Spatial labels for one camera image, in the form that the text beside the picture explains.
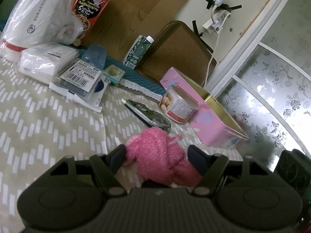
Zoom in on brown woven chair mat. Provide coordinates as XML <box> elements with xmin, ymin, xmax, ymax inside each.
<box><xmin>135</xmin><ymin>21</ymin><xmax>217</xmax><ymax>86</ymax></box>

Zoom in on pink gold tin box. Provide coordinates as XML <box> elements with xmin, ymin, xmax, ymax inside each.
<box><xmin>160</xmin><ymin>67</ymin><xmax>248</xmax><ymax>149</ymax></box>

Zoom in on blue glasses case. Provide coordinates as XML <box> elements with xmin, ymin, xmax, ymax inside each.
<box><xmin>81</xmin><ymin>44</ymin><xmax>107</xmax><ymax>70</ymax></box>

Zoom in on small teal tissue packet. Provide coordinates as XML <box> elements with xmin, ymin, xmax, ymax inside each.
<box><xmin>103</xmin><ymin>64</ymin><xmax>125</xmax><ymax>86</ymax></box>

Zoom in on wooden board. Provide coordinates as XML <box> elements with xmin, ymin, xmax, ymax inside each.
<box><xmin>84</xmin><ymin>0</ymin><xmax>188</xmax><ymax>60</ymax></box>

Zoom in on white wall plug adapter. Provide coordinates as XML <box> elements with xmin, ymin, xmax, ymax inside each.
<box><xmin>202</xmin><ymin>10</ymin><xmax>231</xmax><ymax>34</ymax></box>

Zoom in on pink fluffy sock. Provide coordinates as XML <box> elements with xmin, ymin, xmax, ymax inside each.
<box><xmin>124</xmin><ymin>127</ymin><xmax>202</xmax><ymax>186</ymax></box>

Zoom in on white power cable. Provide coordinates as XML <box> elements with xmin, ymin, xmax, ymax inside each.
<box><xmin>203</xmin><ymin>11</ymin><xmax>232</xmax><ymax>88</ymax></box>

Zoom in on patterned beige tablecloth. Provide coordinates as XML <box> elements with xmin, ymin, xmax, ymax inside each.
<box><xmin>0</xmin><ymin>58</ymin><xmax>244</xmax><ymax>233</ymax></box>

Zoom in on white tissue pack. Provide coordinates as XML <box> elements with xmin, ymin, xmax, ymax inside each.
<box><xmin>18</xmin><ymin>43</ymin><xmax>79</xmax><ymax>84</ymax></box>

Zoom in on red snack box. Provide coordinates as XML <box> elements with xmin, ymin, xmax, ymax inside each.
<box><xmin>72</xmin><ymin>0</ymin><xmax>111</xmax><ymax>46</ymax></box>

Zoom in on barcode labelled plastic box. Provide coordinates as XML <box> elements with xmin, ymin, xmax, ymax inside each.
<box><xmin>49</xmin><ymin>59</ymin><xmax>111</xmax><ymax>113</ymax></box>

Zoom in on Doraemon cups in plastic bag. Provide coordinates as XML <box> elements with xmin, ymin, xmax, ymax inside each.
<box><xmin>1</xmin><ymin>0</ymin><xmax>83</xmax><ymax>62</ymax></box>

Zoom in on teal mat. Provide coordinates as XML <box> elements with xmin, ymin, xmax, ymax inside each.
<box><xmin>66</xmin><ymin>44</ymin><xmax>165</xmax><ymax>95</ymax></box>

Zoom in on round food can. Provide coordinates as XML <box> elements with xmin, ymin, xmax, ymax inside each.
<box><xmin>158</xmin><ymin>85</ymin><xmax>199</xmax><ymax>124</ymax></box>

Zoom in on green drink carton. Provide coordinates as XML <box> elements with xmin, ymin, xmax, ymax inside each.
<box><xmin>123</xmin><ymin>35</ymin><xmax>154</xmax><ymax>70</ymax></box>

